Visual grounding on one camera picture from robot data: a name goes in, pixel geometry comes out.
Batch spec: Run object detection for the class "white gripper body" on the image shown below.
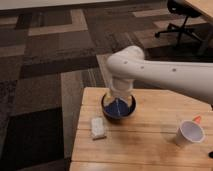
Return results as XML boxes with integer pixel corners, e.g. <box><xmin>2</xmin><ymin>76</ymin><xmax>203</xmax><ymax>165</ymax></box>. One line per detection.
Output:
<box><xmin>109</xmin><ymin>77</ymin><xmax>133</xmax><ymax>100</ymax></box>

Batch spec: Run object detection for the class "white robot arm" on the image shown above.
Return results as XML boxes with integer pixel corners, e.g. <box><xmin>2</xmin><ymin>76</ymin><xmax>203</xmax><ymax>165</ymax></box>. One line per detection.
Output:
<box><xmin>106</xmin><ymin>46</ymin><xmax>213</xmax><ymax>105</ymax></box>

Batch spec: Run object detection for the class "dark blue ceramic bowl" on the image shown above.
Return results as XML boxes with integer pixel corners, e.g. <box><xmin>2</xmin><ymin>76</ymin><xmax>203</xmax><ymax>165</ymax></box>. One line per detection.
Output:
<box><xmin>101</xmin><ymin>93</ymin><xmax>136</xmax><ymax>120</ymax></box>

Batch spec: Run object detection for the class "white wrapped packet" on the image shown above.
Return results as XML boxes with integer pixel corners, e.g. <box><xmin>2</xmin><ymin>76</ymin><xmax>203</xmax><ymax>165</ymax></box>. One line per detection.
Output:
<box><xmin>91</xmin><ymin>117</ymin><xmax>106</xmax><ymax>140</ymax></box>

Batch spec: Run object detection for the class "orange toy carrot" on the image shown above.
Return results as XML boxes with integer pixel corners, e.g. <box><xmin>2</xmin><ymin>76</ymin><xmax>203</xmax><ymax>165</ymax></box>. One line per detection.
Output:
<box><xmin>193</xmin><ymin>116</ymin><xmax>202</xmax><ymax>124</ymax></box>

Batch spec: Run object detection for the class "black office chair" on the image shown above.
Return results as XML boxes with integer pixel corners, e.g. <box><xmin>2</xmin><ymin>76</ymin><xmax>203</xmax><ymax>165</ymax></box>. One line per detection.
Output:
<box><xmin>154</xmin><ymin>0</ymin><xmax>205</xmax><ymax>48</ymax></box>

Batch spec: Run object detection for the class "light wooden desk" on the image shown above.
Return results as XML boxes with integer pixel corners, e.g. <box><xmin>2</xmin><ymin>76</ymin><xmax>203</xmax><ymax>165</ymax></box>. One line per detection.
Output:
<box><xmin>184</xmin><ymin>0</ymin><xmax>213</xmax><ymax>20</ymax></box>

